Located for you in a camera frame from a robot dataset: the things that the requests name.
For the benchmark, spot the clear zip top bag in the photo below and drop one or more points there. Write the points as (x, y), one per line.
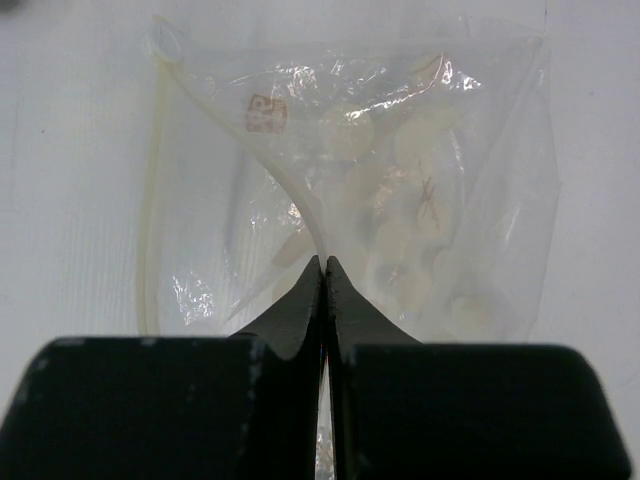
(427, 167)

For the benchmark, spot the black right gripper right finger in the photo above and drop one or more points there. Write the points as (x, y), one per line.
(403, 409)

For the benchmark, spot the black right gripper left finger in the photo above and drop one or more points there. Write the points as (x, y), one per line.
(239, 407)

